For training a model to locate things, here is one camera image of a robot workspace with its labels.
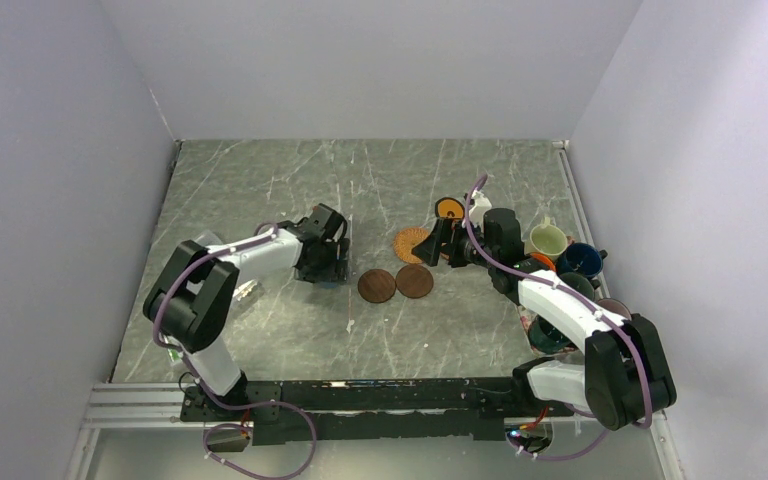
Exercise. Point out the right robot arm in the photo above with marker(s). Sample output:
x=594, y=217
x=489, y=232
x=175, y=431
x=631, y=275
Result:
x=612, y=367

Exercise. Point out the woven orange coaster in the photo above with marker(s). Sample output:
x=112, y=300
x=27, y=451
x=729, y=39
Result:
x=406, y=240

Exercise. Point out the dark teal mug lower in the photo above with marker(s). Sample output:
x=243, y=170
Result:
x=547, y=339

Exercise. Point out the dark wooden coaster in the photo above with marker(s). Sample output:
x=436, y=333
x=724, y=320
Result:
x=414, y=281
x=376, y=286

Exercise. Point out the dark green mug upper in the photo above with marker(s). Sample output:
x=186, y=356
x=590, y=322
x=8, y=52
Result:
x=581, y=284

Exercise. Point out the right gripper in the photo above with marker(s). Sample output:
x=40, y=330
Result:
x=429, y=249

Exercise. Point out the cream green mug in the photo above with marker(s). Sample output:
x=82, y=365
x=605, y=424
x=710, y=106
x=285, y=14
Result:
x=547, y=239

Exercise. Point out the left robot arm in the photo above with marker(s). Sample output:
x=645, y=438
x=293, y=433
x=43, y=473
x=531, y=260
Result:
x=189, y=303

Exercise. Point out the clear plastic screw box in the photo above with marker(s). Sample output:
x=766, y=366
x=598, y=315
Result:
x=246, y=294

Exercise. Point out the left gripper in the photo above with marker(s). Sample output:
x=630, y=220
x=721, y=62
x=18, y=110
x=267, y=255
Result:
x=336, y=272

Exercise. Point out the pink mauve mug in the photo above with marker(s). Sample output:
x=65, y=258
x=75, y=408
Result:
x=617, y=307

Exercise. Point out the orange black cup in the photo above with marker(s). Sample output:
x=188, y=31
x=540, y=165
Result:
x=449, y=208

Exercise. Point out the green label plastic box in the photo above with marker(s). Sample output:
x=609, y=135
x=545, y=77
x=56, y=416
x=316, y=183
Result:
x=174, y=358

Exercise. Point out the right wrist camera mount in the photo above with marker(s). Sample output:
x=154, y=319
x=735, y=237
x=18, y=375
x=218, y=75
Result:
x=479, y=205

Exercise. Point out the navy blue mug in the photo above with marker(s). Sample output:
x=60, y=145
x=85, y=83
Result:
x=581, y=258

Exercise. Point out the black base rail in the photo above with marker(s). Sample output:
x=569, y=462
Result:
x=480, y=408

